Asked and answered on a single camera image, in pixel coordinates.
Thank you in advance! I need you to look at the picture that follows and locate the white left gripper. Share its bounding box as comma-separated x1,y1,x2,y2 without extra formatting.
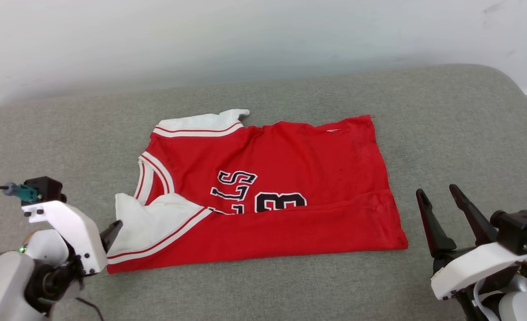
22,201,124,275

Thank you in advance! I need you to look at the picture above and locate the red and white basketball jersey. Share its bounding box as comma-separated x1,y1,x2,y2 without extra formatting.
107,109,409,274

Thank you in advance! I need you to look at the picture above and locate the teal left camera connector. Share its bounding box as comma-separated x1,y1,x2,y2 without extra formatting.
3,182,39,204

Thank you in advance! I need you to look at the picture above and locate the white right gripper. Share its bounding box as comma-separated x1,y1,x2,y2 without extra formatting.
416,184,527,300

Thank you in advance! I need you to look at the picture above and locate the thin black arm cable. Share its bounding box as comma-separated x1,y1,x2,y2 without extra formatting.
75,297,106,321

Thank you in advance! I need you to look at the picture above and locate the grey fabric sofa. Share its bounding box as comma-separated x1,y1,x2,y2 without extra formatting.
0,64,527,321

